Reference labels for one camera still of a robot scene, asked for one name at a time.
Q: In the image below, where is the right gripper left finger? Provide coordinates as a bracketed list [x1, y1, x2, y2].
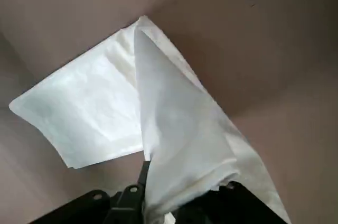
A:
[104, 159, 153, 224]

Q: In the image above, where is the cream-colored tablecloth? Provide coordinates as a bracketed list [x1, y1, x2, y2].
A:
[8, 15, 293, 224]

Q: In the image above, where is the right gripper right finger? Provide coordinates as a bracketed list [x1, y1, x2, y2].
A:
[171, 181, 290, 224]

